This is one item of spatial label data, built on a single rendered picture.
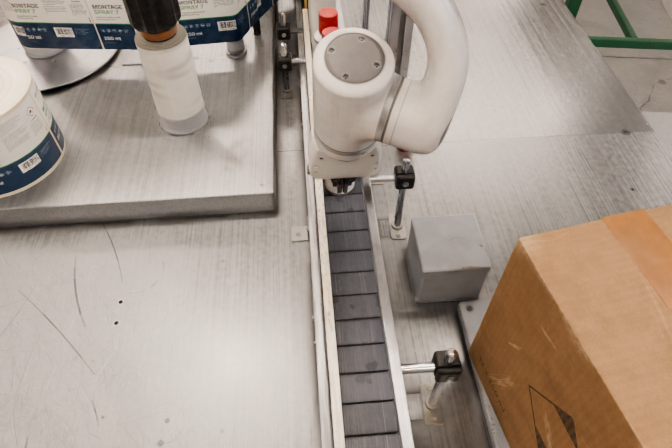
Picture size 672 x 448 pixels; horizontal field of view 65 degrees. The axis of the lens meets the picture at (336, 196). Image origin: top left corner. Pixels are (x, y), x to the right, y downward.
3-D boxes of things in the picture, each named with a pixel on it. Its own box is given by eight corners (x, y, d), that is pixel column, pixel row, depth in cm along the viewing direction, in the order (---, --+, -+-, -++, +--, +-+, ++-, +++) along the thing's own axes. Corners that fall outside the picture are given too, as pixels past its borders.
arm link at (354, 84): (397, 106, 66) (327, 83, 67) (414, 39, 53) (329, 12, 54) (375, 164, 63) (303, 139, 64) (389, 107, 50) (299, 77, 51)
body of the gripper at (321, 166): (383, 102, 68) (375, 141, 79) (304, 106, 68) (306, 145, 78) (390, 154, 66) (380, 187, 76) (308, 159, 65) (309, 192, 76)
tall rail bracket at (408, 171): (362, 222, 91) (366, 153, 78) (404, 219, 91) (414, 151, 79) (364, 237, 89) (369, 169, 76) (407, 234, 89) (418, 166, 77)
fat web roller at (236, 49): (226, 47, 117) (211, -37, 102) (247, 46, 117) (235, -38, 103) (225, 59, 114) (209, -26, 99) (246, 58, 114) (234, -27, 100)
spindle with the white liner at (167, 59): (163, 105, 103) (115, -47, 81) (209, 103, 104) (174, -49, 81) (157, 136, 98) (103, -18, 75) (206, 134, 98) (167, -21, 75)
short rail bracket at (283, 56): (280, 87, 115) (275, 39, 106) (293, 86, 115) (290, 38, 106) (280, 96, 113) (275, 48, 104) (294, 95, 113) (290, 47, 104)
